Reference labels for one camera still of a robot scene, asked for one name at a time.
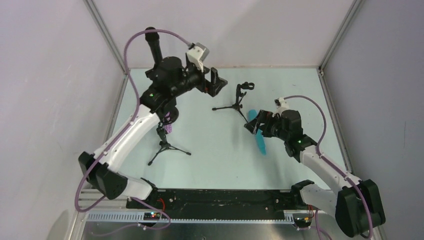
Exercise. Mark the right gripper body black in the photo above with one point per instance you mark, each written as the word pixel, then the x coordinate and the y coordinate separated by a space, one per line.
pixel 263 122

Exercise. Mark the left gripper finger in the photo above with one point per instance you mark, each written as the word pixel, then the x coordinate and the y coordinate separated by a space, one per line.
pixel 214 89
pixel 214 76

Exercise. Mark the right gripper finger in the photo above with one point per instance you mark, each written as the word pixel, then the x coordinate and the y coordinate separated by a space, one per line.
pixel 253 126
pixel 262 117

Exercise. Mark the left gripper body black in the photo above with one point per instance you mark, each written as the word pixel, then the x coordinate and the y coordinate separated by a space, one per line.
pixel 208 82

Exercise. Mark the blue toy microphone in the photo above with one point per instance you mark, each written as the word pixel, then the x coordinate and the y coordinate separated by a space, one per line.
pixel 260 142

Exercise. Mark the tripod stand with clip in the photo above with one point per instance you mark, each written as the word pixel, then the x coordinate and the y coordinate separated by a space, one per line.
pixel 237 106

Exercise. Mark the purple glitter microphone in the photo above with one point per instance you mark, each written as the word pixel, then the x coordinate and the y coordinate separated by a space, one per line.
pixel 167 122

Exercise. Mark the black microphone orange end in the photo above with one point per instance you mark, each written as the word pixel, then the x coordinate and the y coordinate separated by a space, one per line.
pixel 153 40

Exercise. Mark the tripod stand with shock mount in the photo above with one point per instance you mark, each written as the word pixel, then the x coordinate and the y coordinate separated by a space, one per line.
pixel 164 144

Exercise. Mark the black round base mic stand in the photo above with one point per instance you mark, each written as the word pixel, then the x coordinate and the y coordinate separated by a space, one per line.
pixel 175 113

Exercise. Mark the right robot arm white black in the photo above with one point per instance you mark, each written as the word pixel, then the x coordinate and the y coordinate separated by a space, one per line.
pixel 324 159

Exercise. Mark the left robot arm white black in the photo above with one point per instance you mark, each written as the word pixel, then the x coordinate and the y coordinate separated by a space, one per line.
pixel 170 79

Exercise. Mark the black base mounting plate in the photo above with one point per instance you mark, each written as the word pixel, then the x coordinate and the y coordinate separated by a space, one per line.
pixel 224 204

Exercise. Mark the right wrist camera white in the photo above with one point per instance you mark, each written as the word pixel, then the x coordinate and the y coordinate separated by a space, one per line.
pixel 281 106

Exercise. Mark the aluminium frame rail front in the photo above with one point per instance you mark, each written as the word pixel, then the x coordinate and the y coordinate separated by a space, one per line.
pixel 92 195

